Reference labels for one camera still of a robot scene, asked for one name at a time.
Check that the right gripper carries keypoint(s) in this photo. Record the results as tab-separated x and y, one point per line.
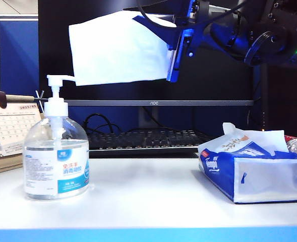
191	32

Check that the clear hand sanitizer pump bottle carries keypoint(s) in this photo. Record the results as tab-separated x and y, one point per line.
55	164

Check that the blue white tissue pack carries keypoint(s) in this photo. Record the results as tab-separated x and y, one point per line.
259	179

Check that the black AOC monitor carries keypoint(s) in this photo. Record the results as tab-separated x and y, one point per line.
100	93

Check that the grey monitor stand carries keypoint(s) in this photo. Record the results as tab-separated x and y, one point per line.
149	116

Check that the black keyboard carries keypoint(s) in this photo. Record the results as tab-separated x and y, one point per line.
148	141

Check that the black binder clip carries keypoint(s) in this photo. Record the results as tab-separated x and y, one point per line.
40	99

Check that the black HSO monitor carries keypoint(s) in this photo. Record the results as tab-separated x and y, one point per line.
287	100

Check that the beige desk calendar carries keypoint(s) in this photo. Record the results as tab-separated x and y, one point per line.
4	131

